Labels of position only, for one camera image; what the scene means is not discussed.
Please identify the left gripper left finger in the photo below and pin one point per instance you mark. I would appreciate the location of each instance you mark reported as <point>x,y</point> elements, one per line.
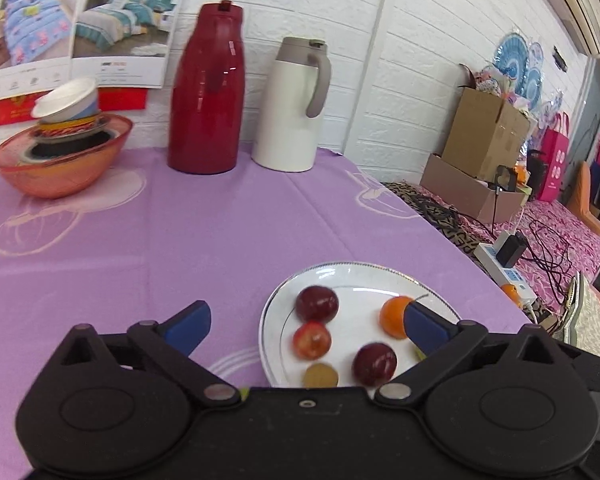
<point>167,347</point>

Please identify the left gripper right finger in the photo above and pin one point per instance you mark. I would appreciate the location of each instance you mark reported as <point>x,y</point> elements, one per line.
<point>448,349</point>

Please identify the orange with green leaf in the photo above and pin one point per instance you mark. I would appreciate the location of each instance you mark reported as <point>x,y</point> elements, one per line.
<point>392,315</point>

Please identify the dark red plum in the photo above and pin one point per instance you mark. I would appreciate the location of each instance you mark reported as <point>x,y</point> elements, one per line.
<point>316,304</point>
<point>374,364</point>

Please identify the brown kiwi longan fruit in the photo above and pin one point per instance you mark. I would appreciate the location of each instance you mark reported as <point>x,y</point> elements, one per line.
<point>320,375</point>

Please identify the small red peach apple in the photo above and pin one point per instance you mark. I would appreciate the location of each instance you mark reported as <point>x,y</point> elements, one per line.
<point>311,341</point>

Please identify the white porcelain plate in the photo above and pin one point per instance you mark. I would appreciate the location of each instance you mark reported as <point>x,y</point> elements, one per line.
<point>362,289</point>

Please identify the white power strip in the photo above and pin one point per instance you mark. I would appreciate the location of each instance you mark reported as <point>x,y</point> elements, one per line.
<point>504,274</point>

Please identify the black power adapter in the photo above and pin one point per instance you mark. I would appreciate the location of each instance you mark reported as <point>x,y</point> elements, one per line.
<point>509,248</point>

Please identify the brown cardboard box lower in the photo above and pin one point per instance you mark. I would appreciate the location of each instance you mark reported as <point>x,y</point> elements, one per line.
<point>468,195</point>

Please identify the brown cardboard box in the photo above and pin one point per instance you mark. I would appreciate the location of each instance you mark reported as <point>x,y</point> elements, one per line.
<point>486,132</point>
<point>468,195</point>

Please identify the pink gift bag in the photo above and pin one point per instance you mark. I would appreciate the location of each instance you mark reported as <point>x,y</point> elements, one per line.
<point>553,152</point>

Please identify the orange glass bowl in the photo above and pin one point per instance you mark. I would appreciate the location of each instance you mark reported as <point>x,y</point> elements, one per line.
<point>59,169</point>

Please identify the brown cardboard box upper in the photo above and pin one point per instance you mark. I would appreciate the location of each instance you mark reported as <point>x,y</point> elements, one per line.
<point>486,132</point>

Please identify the white thermos jug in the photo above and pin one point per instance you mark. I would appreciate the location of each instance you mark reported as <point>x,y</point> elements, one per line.
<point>292,106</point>

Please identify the red thermos jug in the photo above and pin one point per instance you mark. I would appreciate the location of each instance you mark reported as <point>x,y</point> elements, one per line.
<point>208,93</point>

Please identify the blue patterned plates decoration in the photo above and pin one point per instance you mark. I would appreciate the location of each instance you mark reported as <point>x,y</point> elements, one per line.
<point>523,62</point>

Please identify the bedding wall calendar poster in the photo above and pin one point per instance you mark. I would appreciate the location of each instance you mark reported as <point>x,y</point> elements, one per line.
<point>123,44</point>

